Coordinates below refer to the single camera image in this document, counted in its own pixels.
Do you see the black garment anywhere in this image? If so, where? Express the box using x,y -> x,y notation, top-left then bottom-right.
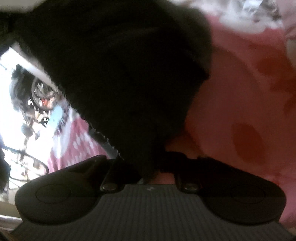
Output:
1,1 -> 212,183

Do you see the pink floral bedsheet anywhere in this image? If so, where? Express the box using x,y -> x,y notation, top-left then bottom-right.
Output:
47,14 -> 296,230

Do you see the light blue plastic stool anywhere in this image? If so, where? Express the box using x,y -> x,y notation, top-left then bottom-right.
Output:
48,105 -> 63,131

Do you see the wheelchair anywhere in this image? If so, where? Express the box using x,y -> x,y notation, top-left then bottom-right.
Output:
10,65 -> 63,127

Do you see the white fluffy blanket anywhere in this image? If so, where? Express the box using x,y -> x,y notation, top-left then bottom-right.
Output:
173,1 -> 295,39

